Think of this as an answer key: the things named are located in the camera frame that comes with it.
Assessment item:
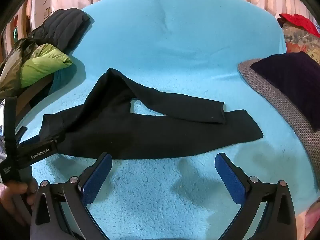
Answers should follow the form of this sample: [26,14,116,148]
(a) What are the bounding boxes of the turquoise fleece blanket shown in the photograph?
[20,0,315,240]

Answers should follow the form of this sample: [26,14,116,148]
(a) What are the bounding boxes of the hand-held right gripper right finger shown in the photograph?
[214,152,297,240]

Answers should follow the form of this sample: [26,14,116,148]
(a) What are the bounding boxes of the dark teal cloth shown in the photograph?
[49,69,75,95]

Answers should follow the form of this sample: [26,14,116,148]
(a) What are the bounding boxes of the patterned floral blanket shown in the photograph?
[282,21,320,64]

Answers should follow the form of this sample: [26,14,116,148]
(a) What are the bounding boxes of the grey woven pillow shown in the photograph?
[237,58,320,178]

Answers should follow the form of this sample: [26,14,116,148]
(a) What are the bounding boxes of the black puffer jacket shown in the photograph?
[27,8,90,55]

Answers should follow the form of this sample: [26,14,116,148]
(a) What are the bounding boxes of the black pants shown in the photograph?
[40,67,264,160]

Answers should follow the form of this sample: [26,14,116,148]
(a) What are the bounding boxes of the pink patterned cloth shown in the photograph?
[297,204,320,240]

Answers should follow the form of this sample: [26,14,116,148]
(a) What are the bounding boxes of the camouflage jacket green lining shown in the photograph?
[0,37,73,98]

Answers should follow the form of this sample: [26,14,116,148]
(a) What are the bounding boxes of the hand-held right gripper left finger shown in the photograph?
[30,152,113,240]

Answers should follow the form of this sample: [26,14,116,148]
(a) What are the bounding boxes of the dark purple cloth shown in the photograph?
[250,51,320,132]

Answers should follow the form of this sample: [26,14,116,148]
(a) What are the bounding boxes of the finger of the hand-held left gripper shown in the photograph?
[51,134,67,153]

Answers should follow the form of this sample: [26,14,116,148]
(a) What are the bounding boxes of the person's left hand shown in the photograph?
[0,177,38,227]

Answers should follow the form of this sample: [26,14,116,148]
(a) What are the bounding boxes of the red cloth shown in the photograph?
[278,13,320,38]

